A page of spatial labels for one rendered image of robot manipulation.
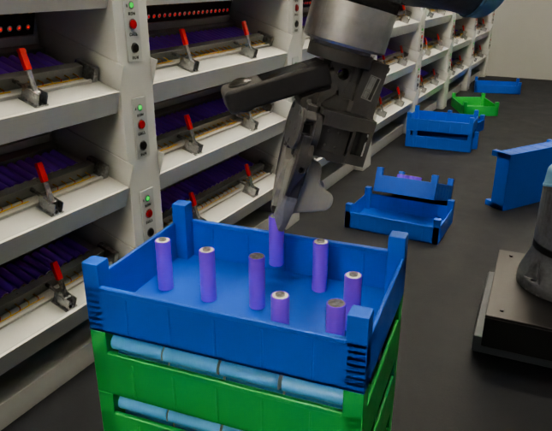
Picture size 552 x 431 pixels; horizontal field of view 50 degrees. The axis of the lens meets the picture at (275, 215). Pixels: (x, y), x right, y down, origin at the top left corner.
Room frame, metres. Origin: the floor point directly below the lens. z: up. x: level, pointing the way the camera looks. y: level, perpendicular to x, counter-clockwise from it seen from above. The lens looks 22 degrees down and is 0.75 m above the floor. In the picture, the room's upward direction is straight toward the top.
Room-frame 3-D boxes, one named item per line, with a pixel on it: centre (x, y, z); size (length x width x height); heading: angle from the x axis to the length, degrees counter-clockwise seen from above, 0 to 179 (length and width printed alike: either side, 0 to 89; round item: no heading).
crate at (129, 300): (0.59, 0.02, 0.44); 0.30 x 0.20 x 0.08; 69
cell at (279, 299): (0.50, 0.00, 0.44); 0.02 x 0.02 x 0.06
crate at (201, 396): (0.59, 0.02, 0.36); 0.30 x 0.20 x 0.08; 69
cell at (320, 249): (0.63, -0.05, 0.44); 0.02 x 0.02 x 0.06
